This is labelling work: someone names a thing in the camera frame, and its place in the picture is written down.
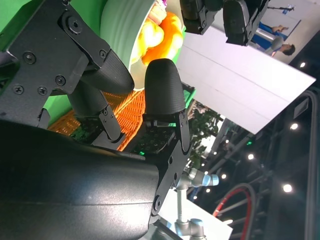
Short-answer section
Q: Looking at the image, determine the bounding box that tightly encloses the pale green ceramic bowl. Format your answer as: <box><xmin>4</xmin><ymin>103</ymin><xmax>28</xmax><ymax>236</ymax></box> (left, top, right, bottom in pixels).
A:
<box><xmin>99</xmin><ymin>0</ymin><xmax>187</xmax><ymax>92</ymax></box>

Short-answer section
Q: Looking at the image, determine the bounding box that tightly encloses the grey hose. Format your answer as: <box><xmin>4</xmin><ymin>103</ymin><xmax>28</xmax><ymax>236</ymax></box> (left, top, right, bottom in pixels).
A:
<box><xmin>237</xmin><ymin>183</ymin><xmax>258</xmax><ymax>240</ymax></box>

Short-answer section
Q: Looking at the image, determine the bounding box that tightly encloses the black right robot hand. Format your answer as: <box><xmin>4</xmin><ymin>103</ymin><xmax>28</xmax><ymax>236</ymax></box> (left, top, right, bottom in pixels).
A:
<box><xmin>0</xmin><ymin>0</ymin><xmax>195</xmax><ymax>240</ymax></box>

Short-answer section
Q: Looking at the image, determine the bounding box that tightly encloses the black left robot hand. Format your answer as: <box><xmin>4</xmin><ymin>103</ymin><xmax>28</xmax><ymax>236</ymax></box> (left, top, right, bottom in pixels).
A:
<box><xmin>179</xmin><ymin>0</ymin><xmax>271</xmax><ymax>47</ymax></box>

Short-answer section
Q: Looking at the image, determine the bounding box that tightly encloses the green tablecloth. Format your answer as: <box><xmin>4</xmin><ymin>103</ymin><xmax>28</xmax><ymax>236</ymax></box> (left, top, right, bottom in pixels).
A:
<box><xmin>0</xmin><ymin>0</ymin><xmax>108</xmax><ymax>131</ymax></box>

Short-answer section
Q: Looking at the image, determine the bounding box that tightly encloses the green leafy plant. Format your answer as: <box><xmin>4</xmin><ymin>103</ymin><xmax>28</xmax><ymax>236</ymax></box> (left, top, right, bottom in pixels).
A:
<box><xmin>189</xmin><ymin>99</ymin><xmax>222</xmax><ymax>173</ymax></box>

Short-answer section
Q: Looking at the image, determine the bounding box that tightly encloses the person in grey shirt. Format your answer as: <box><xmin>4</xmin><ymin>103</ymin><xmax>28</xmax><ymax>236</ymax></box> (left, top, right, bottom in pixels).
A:
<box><xmin>264</xmin><ymin>37</ymin><xmax>297</xmax><ymax>58</ymax></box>

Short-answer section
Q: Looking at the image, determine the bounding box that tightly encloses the person in blue shirt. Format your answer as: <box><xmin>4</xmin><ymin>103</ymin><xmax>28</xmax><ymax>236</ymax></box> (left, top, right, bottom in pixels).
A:
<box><xmin>258</xmin><ymin>21</ymin><xmax>288</xmax><ymax>37</ymax></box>

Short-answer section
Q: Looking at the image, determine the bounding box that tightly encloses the salmon pink cake with cream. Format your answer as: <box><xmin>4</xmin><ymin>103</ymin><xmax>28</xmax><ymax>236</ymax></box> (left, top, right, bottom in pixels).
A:
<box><xmin>149</xmin><ymin>0</ymin><xmax>168</xmax><ymax>26</ymax></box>

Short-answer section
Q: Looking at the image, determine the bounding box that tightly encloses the red cable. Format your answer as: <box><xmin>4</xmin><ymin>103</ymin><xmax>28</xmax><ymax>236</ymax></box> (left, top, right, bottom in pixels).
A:
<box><xmin>214</xmin><ymin>187</ymin><xmax>253</xmax><ymax>218</ymax></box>

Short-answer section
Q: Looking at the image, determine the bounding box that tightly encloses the white panel board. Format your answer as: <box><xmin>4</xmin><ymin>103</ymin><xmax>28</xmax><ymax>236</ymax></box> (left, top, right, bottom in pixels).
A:
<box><xmin>176</xmin><ymin>24</ymin><xmax>317</xmax><ymax>136</ymax></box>

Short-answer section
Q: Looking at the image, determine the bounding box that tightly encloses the orange wicker basket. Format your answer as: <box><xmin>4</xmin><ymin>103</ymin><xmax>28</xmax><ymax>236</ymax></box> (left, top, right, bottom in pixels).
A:
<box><xmin>47</xmin><ymin>88</ymin><xmax>151</xmax><ymax>152</ymax></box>

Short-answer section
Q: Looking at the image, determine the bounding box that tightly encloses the round pumpkin-shaped bread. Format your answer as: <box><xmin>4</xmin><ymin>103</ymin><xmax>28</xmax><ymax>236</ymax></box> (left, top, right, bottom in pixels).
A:
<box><xmin>141</xmin><ymin>12</ymin><xmax>185</xmax><ymax>67</ymax></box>

